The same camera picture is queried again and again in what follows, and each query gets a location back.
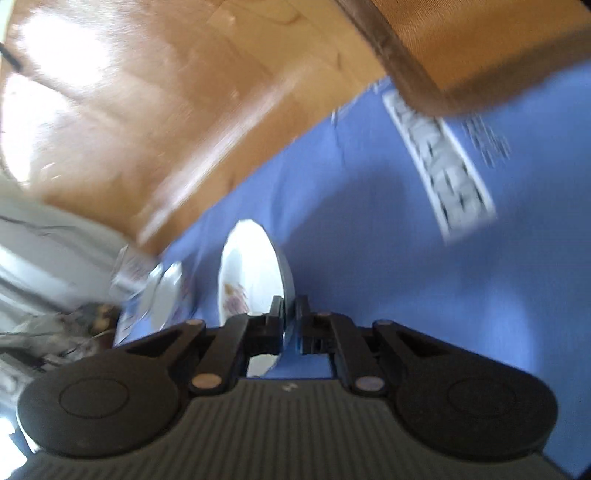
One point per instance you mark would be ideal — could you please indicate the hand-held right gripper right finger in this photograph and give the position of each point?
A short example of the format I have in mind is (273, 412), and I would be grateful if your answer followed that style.
(302, 323)

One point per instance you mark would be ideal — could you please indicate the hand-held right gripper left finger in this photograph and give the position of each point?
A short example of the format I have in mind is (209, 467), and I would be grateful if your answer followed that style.
(276, 323)

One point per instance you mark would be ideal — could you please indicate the white floral plate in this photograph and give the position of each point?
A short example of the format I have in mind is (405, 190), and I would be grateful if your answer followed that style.
(249, 267)

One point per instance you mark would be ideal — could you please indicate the white bowl with red flowers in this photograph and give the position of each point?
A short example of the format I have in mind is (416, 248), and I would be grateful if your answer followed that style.
(161, 290)

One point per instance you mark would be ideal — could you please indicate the blue printed bed sheet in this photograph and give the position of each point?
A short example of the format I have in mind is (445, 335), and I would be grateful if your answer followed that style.
(369, 230)

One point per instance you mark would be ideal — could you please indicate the white enamel mug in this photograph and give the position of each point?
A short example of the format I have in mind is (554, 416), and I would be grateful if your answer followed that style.
(134, 272)

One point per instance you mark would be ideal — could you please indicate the brown woven mat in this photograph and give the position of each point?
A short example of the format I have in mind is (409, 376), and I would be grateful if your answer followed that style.
(485, 41)

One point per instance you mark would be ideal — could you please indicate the black tape strip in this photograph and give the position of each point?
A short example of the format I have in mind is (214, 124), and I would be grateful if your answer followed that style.
(11, 57)

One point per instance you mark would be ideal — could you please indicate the wood-pattern wall board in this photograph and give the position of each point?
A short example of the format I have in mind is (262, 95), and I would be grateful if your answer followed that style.
(184, 115)

